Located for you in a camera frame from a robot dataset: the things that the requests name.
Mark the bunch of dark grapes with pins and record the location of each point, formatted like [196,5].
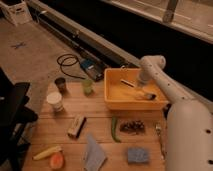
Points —
[133,127]

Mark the white paper cup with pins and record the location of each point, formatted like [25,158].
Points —
[54,99]

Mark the yellow plastic tray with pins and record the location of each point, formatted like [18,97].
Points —
[120,96]

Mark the black and white eraser block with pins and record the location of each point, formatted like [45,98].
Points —
[76,126]

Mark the blue power box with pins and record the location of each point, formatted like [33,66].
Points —
[92,70]

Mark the white dish brush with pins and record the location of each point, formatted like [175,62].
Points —
[140,94]

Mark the black chair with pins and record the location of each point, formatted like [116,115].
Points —
[14,116]

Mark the dark metal cup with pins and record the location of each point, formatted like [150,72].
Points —
[60,83]

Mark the green chili pepper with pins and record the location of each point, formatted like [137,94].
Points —
[113,130]

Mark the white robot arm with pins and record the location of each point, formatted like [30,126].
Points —
[189,134]

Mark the blue grey cloth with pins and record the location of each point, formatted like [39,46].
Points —
[94,156]

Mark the silver fork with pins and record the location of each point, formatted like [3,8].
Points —
[158,130]

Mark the orange peach fruit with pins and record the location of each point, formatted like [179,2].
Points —
[56,161]

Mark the green plastic cup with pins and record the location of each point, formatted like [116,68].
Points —
[87,86]

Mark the blue sponge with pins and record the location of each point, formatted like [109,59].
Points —
[137,155]

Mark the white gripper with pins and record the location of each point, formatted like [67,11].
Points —
[140,85]

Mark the white storage box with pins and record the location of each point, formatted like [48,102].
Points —
[16,14]

